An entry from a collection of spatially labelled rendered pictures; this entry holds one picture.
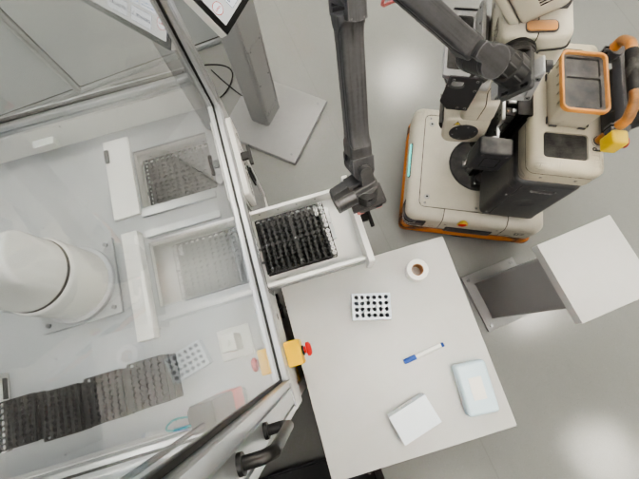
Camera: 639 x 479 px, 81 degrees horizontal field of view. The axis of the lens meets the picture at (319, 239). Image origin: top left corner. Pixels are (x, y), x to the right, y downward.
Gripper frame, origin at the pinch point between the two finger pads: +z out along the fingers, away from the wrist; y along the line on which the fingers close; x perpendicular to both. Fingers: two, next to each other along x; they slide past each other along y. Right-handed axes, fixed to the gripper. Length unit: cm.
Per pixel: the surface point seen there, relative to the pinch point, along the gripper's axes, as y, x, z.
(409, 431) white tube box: 11, 66, 7
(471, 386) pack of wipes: -11, 61, 10
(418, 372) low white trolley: 2, 53, 13
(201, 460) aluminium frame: 32, 40, -77
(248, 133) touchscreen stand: 38, -93, 84
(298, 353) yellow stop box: 33.6, 34.9, -4.0
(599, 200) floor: -134, 12, 100
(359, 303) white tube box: 12.2, 27.0, 9.0
